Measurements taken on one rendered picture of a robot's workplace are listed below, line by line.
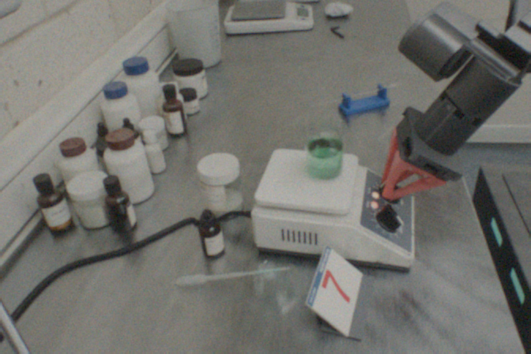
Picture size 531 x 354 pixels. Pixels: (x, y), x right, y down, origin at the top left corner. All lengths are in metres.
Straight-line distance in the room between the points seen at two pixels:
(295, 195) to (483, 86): 0.24
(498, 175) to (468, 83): 0.98
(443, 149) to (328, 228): 0.16
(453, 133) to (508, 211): 0.84
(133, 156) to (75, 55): 0.31
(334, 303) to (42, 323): 0.34
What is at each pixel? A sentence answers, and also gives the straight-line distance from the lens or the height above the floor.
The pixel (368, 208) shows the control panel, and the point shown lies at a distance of 0.60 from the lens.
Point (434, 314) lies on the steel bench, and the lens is 0.58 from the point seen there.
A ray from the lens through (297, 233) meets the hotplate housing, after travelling 0.59.
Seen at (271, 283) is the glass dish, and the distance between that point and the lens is 0.59.
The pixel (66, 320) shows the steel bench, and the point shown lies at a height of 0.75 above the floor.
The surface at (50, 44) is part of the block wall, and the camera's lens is 0.90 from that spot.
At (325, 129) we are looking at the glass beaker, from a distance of 0.61.
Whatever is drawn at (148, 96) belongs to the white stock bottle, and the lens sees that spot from 0.92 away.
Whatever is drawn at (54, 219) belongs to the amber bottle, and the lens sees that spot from 0.74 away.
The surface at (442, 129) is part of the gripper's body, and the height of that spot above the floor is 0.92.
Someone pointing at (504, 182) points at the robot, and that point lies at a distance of 1.49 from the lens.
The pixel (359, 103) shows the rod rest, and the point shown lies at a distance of 0.96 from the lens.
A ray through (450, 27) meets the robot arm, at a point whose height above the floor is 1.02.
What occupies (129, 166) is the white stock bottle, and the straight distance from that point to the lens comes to 0.72.
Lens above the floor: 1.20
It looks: 34 degrees down
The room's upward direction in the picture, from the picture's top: 5 degrees counter-clockwise
